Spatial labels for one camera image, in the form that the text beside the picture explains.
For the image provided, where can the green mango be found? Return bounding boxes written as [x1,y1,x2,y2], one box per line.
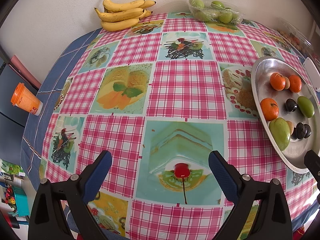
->
[269,118,291,151]
[297,96,315,118]

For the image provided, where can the dark plum with stem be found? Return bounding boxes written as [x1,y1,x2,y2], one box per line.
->
[285,99,298,112]

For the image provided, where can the orange tangerine with stem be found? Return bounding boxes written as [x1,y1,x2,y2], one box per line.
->
[270,72,286,91]

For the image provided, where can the bag of green fruits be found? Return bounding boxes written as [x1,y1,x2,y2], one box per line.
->
[187,0,244,25]

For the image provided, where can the brown longan near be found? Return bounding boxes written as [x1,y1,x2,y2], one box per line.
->
[286,120,294,135]

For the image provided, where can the brown longan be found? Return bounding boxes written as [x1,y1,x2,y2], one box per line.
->
[284,77,290,89]
[286,120,294,135]

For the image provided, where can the green mango in plate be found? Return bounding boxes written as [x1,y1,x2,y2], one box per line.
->
[297,96,315,118]

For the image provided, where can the orange tangerine near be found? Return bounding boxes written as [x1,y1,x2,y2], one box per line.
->
[260,98,279,121]

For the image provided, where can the blue tablecloth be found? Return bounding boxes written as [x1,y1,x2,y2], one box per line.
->
[20,29,101,190]

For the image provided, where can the orange tangerine far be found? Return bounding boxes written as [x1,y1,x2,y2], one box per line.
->
[289,75,302,93]

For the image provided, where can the brown longan far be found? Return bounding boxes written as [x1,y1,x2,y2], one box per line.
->
[284,77,290,89]

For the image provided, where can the white rectangular box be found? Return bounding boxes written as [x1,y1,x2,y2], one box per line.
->
[303,57,320,92]

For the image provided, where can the pink checkered tablecloth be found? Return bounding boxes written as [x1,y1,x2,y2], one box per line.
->
[39,12,315,239]

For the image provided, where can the round metal plate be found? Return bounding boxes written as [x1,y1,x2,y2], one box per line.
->
[251,56,319,174]

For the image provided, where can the orange lidded cup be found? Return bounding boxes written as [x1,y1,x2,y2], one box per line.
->
[10,82,43,116]

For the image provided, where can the clear box of longans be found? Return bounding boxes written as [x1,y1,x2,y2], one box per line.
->
[277,18,313,57]

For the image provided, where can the bunch of yellow bananas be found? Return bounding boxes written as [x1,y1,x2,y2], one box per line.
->
[94,0,156,32]

